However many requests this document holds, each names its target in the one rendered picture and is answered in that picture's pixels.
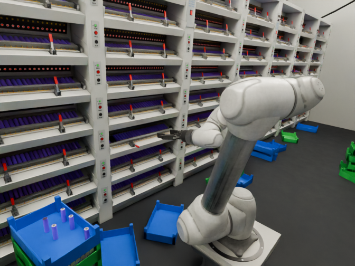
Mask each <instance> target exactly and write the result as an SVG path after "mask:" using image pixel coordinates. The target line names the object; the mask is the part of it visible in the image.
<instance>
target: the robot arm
mask: <svg viewBox="0 0 355 266"><path fill-rule="evenodd" d="M324 95H325V89H324V86H323V84H322V82H321V81H320V80H319V79H318V78H315V77H299V78H297V79H294V78H275V77H251V78H244V79H241V80H238V81H236V82H234V83H232V84H230V85H229V86H227V87H226V88H225V89H224V91H223V92H222V94H221V97H220V102H219V106H218V107H217V108H215V110H214V111H213V112H212V113H211V115H210V116H209V117H208V119H207V121H206V123H205V124H204V125H203V126H202V127H201V128H199V129H189V130H181V131H180V130H170V134H169V135H166V134H162V133H157V137H158V138H162V139H163V140H176V139H181V140H182V141H183V142H184V143H188V144H190V145H197V146H199V147H202V148H218V147H220V146H221V145H222V146H221V149H220V152H219V155H218V157H217V160H216V163H215V165H214V168H213V170H212V173H211V176H210V178H209V181H208V183H207V186H206V188H205V191H204V194H201V195H199V196H197V197H196V198H195V200H194V201H193V202H192V203H191V205H190V206H189V207H188V208H187V209H186V210H184V211H183V212H182V213H181V214H180V216H179V217H178V220H177V223H176V226H177V231H178V233H179V236H180V238H181V240H182V241H183V242H185V243H186V244H189V245H204V244H207V243H211V242H213V241H218V242H220V243H221V244H222V245H224V246H225V247H226V248H228V249H229V250H230V251H232V252H233V253H234V254H235V255H236V256H237V257H239V258H241V257H242V255H243V253H244V252H245V251H246V250H247V249H248V248H249V247H250V246H251V245H252V244H253V243H254V242H255V241H257V240H258V236H257V235H256V234H253V233H252V230H253V227H254V223H255V217H256V202H255V199H254V197H253V195H252V193H251V192H250V191H249V190H247V189H245V188H242V187H236V185H237V182H238V180H239V178H240V176H241V174H242V172H243V170H244V168H245V166H246V163H247V161H248V159H249V157H250V155H251V153H252V151H253V149H254V147H255V145H256V143H257V141H258V140H259V139H261V138H263V137H264V136H265V135H266V134H267V133H268V132H269V131H270V130H271V128H272V127H273V126H274V125H276V124H277V123H278V122H279V120H283V119H288V118H291V117H294V116H297V115H299V114H302V113H304V112H306V111H309V110H311V109H312V108H314V107H315V106H316V105H317V104H318V103H319V102H320V101H321V100H322V99H323V96H324ZM226 128H228V131H227V133H226V136H225V139H224V141H223V135H222V134H221V132H222V131H223V130H225V129H226Z"/></svg>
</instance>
